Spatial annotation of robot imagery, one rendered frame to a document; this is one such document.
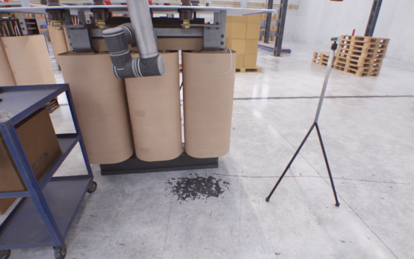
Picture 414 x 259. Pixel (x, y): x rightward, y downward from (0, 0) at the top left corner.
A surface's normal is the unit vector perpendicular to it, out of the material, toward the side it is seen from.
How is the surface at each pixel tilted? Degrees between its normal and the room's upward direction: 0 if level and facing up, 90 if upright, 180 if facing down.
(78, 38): 90
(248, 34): 90
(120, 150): 90
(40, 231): 0
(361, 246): 0
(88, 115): 90
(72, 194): 0
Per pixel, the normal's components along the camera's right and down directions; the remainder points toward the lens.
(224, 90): 0.47, 0.40
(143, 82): 0.17, 0.44
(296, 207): 0.02, -0.90
